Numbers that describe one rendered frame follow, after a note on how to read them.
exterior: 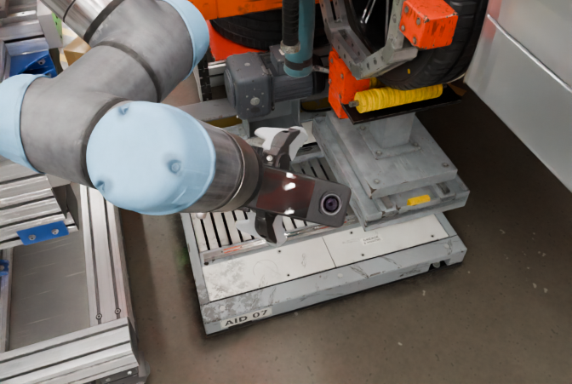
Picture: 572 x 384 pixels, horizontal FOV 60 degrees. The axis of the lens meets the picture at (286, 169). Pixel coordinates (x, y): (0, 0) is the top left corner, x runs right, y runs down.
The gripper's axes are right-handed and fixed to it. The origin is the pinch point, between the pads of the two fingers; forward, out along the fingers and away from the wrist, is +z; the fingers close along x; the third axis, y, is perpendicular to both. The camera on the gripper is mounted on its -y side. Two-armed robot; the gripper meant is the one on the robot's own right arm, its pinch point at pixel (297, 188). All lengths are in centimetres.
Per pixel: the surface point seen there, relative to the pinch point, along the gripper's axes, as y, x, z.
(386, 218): -5, 4, 96
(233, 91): 52, -27, 90
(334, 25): 19, -48, 74
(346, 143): 13, -18, 102
